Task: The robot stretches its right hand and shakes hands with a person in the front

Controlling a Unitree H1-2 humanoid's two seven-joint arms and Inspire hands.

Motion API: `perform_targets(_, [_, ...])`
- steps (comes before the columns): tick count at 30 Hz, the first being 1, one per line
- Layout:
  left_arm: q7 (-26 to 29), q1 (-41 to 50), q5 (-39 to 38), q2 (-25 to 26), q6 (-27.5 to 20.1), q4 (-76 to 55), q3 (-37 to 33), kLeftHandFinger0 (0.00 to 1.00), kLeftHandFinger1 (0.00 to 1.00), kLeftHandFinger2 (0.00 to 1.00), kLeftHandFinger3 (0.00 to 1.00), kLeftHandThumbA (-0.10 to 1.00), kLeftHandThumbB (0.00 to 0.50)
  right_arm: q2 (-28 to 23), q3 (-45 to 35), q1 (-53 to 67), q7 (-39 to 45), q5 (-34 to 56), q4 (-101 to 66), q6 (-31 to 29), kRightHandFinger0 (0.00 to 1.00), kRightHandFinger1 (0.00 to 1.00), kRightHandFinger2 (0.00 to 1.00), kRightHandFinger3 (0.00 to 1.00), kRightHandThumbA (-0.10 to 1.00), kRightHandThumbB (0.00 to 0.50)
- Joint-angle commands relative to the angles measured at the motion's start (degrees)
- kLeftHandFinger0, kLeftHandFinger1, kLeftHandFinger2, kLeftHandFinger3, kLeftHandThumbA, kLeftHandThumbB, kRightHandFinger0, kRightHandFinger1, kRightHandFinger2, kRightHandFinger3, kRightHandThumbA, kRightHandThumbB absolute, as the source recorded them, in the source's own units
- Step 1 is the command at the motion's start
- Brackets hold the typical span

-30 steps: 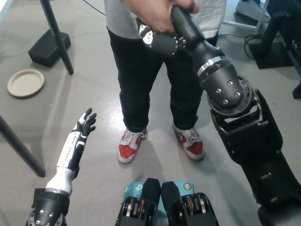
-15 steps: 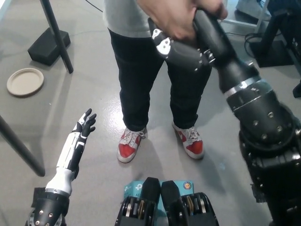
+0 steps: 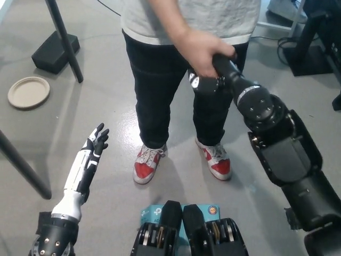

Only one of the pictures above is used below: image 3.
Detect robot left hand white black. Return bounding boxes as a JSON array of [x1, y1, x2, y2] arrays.
[[51, 123, 110, 221]]

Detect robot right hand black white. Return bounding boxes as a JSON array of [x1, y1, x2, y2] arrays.
[[188, 54, 261, 104]]

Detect person right hand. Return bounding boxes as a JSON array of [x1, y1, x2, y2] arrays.
[[172, 27, 238, 78]]

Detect person right red white sneaker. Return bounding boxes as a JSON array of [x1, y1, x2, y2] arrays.
[[132, 143, 168, 185]]

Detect person red white sneaker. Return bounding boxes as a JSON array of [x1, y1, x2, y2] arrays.
[[195, 137, 231, 181], [132, 143, 168, 185]]

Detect person left red white sneaker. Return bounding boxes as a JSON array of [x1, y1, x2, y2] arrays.
[[195, 137, 231, 181]]

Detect robot left black body block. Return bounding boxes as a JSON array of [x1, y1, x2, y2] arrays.
[[129, 199, 185, 256]]

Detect grey shirt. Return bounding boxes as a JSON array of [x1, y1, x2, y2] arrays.
[[121, 0, 262, 45]]

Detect thick black slanted pole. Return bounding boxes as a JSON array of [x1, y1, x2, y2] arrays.
[[0, 129, 52, 200]]

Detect black trousers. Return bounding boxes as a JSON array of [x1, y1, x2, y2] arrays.
[[122, 29, 250, 148]]

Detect teal cardboard box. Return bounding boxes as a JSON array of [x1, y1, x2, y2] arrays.
[[140, 204, 222, 242]]

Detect beige paper plate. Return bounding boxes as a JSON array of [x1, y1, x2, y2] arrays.
[[7, 76, 51, 111]]

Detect black equipment rack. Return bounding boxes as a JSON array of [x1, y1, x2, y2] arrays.
[[323, 15, 341, 89]]

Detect black rounded object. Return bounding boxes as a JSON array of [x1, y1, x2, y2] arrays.
[[331, 92, 341, 113]]

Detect black foam block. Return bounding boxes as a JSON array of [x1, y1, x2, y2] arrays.
[[31, 30, 80, 75]]

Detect thin black pole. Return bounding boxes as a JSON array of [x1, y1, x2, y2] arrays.
[[44, 0, 84, 84]]

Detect black cable bundle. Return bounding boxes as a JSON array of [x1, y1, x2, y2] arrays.
[[277, 37, 294, 65]]

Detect white metal frame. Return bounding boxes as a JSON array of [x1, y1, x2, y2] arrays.
[[256, 0, 307, 37]]

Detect black stand base plate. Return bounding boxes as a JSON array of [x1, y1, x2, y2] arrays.
[[289, 44, 334, 77]]

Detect black stand post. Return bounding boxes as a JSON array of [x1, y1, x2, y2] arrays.
[[299, 13, 327, 68]]

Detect thin black floor cable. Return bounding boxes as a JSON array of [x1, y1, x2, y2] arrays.
[[96, 0, 124, 15]]

